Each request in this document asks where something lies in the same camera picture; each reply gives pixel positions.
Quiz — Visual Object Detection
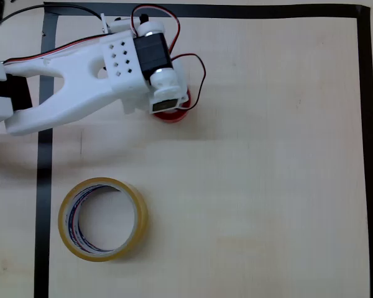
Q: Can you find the red white black arm cable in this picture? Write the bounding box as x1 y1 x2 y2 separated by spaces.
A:
2 34 107 65

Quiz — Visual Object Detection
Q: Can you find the long horizontal black tape strip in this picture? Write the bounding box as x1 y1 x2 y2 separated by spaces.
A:
43 2 369 20

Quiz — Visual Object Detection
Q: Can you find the small red tape roll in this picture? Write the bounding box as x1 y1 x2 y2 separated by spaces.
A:
152 89 193 124

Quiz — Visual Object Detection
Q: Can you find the thin black cable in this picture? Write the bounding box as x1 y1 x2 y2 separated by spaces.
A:
0 4 104 35

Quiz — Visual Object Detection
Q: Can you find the red black servo wire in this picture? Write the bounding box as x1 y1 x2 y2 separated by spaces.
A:
170 53 207 108
130 4 182 52

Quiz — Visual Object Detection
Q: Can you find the black tape strip with wrinkle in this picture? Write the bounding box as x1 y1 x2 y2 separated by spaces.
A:
33 11 60 298

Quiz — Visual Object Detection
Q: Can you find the big yellow tape roll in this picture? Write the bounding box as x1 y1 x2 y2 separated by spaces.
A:
58 177 149 263

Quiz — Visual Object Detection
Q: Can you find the smooth vertical black tape strip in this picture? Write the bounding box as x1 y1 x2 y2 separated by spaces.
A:
356 6 373 298

